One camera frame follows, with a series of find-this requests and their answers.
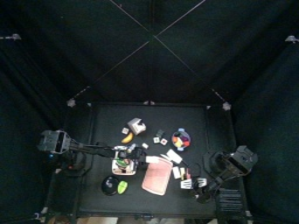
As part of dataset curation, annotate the white toy rice block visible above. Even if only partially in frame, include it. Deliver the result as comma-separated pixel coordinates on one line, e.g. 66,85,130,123
144,156,160,165

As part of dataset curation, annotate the white toy stick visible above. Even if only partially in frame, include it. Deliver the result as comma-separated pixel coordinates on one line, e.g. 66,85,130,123
172,165,182,179

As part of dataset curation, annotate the yellow toy banana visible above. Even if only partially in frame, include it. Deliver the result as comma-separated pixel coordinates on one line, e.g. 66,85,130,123
120,132,136,144

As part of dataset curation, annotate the white square tray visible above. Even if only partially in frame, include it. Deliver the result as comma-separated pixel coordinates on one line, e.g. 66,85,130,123
110,157,137,176

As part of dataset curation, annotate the pink cutting board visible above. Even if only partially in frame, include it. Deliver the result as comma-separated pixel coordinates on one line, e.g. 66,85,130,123
140,158,173,196

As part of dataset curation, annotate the white flat card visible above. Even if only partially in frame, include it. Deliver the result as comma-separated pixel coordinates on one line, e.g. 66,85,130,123
164,149,182,165

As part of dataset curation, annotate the lime green toy piece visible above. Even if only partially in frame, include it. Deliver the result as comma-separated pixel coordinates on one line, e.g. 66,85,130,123
116,180,129,195

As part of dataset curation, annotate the black round plate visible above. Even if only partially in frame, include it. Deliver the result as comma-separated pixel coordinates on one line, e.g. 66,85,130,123
100,175,120,197

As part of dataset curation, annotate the blue-handled bowl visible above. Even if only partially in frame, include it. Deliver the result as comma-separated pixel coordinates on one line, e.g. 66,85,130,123
170,128,192,152

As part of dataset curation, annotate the thin diagonal brace cord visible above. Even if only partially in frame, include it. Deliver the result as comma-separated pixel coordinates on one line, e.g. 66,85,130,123
70,0,206,100
108,0,226,103

